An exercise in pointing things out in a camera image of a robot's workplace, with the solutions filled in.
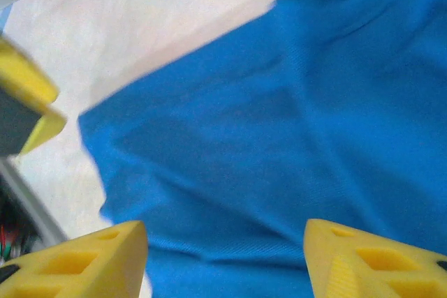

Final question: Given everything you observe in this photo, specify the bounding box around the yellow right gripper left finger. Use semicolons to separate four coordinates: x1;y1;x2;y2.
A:
0;220;148;298

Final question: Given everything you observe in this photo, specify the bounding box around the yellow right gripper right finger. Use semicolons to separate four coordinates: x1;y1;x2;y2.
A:
302;218;447;298

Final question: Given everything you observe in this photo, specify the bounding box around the plain blue tank top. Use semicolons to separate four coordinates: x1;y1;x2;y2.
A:
77;0;447;298

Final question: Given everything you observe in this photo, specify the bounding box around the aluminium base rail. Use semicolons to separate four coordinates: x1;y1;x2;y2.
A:
0;160;69;243

